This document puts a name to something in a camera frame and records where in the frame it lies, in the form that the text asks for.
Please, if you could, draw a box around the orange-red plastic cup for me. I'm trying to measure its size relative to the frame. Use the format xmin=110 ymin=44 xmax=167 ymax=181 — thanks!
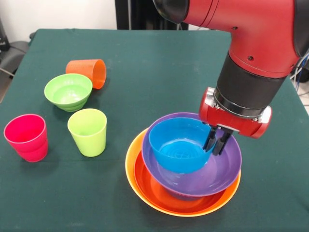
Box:
xmin=66 ymin=59 xmax=107 ymax=90

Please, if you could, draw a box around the tangle of cables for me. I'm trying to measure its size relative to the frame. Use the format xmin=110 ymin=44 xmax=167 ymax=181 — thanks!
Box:
xmin=289 ymin=48 xmax=309 ymax=94

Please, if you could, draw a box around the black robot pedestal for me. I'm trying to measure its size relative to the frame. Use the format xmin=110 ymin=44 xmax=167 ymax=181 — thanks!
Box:
xmin=115 ymin=0 xmax=189 ymax=31

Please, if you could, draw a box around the green plastic cup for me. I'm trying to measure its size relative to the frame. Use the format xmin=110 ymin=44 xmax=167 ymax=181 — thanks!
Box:
xmin=67 ymin=108 xmax=108 ymax=158

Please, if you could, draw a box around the dark green tablecloth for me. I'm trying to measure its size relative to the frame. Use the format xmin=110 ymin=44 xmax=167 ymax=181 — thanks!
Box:
xmin=0 ymin=28 xmax=309 ymax=232

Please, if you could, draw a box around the red-orange plastic bowl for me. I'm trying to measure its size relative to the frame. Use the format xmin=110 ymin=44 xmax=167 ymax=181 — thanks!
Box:
xmin=134 ymin=149 xmax=239 ymax=213

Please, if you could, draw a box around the dark grey office chair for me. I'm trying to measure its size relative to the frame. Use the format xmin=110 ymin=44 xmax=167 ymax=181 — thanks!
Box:
xmin=0 ymin=18 xmax=36 ymax=78

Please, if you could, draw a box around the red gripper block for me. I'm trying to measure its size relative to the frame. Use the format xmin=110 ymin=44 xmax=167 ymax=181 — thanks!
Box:
xmin=198 ymin=87 xmax=273 ymax=156

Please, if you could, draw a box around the orange plastic bowl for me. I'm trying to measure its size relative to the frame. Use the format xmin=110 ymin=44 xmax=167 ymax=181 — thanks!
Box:
xmin=125 ymin=128 xmax=241 ymax=217

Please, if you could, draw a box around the green plastic bowl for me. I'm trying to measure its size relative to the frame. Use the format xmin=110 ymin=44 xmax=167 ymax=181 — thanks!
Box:
xmin=44 ymin=73 xmax=94 ymax=112

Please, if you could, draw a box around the blue plastic bowl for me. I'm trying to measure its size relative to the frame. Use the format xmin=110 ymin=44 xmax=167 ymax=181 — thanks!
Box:
xmin=148 ymin=117 xmax=216 ymax=174

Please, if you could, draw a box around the purple plastic bowl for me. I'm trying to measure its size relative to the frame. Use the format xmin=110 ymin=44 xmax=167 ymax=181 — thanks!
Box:
xmin=141 ymin=112 xmax=242 ymax=201

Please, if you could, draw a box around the crimson pink plastic cup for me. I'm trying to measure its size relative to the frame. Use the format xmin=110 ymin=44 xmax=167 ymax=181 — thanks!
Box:
xmin=3 ymin=114 xmax=49 ymax=163

